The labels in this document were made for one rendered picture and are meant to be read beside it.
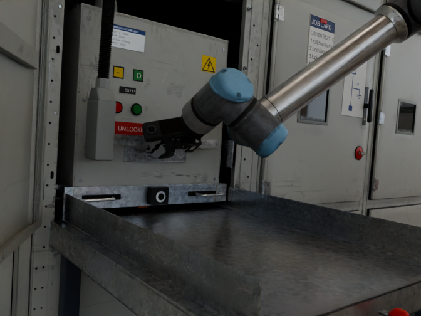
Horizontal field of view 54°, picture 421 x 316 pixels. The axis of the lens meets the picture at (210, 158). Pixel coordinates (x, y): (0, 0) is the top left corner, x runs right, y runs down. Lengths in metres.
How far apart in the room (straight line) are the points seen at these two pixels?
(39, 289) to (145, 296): 0.50
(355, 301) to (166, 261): 0.29
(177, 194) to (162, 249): 0.61
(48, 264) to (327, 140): 1.10
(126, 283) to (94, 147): 0.41
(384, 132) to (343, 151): 0.32
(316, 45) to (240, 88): 0.75
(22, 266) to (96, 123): 0.38
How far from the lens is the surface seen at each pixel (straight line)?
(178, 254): 0.63
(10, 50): 0.82
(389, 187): 2.11
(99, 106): 1.02
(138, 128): 1.19
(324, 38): 1.66
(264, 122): 0.92
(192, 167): 1.30
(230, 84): 0.89
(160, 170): 1.23
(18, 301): 1.12
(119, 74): 1.17
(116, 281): 0.75
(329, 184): 1.71
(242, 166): 1.37
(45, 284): 1.12
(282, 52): 1.48
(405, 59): 2.18
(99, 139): 1.02
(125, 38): 1.19
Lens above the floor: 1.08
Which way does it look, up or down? 3 degrees down
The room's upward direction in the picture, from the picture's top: 4 degrees clockwise
